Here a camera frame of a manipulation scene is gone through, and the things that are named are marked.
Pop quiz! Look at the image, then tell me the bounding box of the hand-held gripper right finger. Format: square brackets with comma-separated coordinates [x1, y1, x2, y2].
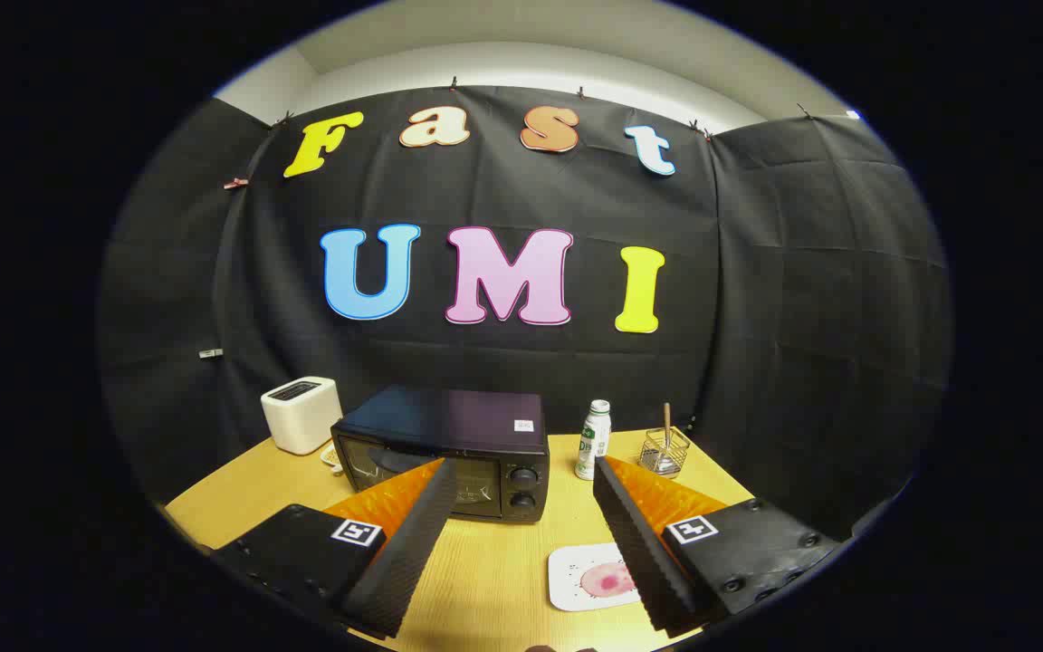
[592, 455, 839, 638]

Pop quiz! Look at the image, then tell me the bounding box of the white square plate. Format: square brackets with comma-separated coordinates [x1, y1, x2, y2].
[547, 542, 645, 613]

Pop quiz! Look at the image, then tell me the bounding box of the pink round ham slice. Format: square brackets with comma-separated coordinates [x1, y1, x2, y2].
[579, 561, 635, 599]

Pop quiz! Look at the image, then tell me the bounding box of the white drink bottle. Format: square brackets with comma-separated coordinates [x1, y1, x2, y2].
[575, 399, 613, 482]

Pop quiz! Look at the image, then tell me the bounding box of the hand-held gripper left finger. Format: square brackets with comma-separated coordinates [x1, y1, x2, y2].
[211, 457, 459, 641]

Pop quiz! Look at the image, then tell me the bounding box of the white bread toaster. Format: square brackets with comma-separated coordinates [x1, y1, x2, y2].
[260, 376, 343, 455]

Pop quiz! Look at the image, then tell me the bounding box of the metal wire utensil holder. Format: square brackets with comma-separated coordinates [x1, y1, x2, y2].
[638, 427, 691, 478]

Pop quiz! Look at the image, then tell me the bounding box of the black toaster oven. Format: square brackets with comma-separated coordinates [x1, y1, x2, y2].
[330, 387, 551, 524]

